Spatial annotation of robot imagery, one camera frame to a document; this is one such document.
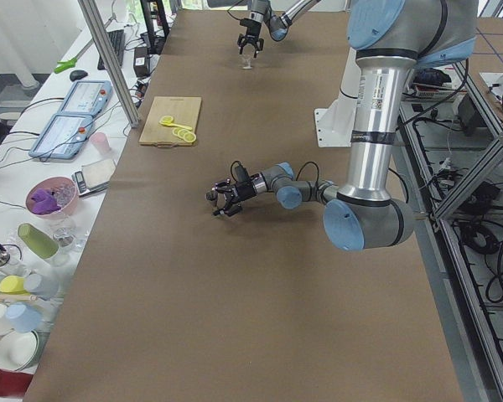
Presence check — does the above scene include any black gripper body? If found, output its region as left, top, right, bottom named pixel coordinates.
left=222, top=180, right=256, bottom=216
left=237, top=18, right=264, bottom=47

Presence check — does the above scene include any steel double jigger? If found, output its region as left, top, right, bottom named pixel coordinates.
left=205, top=189, right=220, bottom=210

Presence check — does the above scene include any small clear glass measuring cup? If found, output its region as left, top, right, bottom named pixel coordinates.
left=241, top=54, right=253, bottom=70

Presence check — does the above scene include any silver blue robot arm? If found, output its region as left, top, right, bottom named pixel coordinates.
left=206, top=1, right=478, bottom=250
left=236, top=0, right=319, bottom=58

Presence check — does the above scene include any pink plastic cup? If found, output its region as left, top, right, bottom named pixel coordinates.
left=89, top=131, right=111, bottom=155

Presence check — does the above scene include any yellow cup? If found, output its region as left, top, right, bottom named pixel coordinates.
left=0, top=276, right=28, bottom=295

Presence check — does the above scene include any light blue cup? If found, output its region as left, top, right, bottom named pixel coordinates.
left=5, top=302, right=43, bottom=333

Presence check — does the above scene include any lemon slice end of row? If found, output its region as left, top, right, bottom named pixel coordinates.
left=181, top=131, right=196, bottom=143

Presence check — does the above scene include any lemon slice middle of row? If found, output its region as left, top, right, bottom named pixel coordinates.
left=177, top=129, right=189, bottom=138

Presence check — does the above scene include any yellow plastic knife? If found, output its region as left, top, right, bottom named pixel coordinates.
left=164, top=121, right=192, bottom=130

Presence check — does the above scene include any bamboo cutting board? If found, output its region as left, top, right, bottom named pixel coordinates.
left=138, top=96, right=202, bottom=147

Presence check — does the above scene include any lemon slice top of pair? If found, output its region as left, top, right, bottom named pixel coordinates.
left=159, top=116, right=174, bottom=126

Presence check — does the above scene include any black keyboard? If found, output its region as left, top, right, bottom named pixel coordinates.
left=96, top=28, right=127, bottom=71

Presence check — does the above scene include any teach pendant far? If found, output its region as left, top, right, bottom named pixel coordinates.
left=59, top=80, right=112, bottom=117

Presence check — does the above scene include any teach pendant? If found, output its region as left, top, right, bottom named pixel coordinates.
left=59, top=80, right=112, bottom=117
left=29, top=113, right=94, bottom=160

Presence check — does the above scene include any teach pendant near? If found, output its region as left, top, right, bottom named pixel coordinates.
left=29, top=113, right=94, bottom=160

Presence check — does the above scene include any pink bowl with purple cloth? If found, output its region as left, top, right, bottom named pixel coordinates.
left=25, top=177, right=79, bottom=219

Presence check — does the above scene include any green tumbler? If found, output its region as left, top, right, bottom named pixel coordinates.
left=18, top=223, right=59, bottom=260

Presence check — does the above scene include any white bowl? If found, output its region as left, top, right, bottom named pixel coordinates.
left=0, top=331, right=39, bottom=371

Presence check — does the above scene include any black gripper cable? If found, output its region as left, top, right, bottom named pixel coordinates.
left=230, top=160, right=322, bottom=193

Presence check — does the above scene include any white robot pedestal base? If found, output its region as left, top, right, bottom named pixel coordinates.
left=314, top=48, right=360, bottom=147

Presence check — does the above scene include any aluminium frame post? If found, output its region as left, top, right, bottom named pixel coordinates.
left=78, top=0, right=139, bottom=128

